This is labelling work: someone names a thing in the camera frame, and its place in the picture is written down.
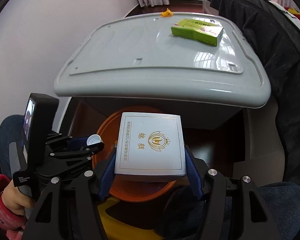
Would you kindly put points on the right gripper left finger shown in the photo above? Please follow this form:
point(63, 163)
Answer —
point(69, 210)

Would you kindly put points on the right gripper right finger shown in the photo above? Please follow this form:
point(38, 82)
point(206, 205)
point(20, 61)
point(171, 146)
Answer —
point(250, 216)

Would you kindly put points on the white bottle cap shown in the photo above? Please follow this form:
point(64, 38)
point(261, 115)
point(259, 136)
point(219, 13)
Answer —
point(94, 139)

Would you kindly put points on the white square box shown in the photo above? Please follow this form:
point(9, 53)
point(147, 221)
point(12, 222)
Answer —
point(150, 147)

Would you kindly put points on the green medicine box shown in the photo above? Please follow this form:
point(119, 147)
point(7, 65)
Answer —
point(202, 31)

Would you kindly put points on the orange trash bin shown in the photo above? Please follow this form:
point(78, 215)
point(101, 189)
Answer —
point(123, 188)

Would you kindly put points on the person left hand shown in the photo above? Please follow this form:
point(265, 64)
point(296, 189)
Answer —
point(16, 201)

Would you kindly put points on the yellow stool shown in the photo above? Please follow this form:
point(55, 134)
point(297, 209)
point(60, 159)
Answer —
point(118, 230)

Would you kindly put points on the grey plastic storage box lid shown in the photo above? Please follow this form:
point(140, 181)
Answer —
point(139, 57)

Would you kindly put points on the yellow plastic clip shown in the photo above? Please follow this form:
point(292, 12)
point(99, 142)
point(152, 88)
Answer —
point(166, 13)

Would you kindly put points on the bed with black white blanket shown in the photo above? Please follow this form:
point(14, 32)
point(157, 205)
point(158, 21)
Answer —
point(274, 34)

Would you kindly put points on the red yellow pillow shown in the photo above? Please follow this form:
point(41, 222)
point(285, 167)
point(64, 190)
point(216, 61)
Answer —
point(293, 11)

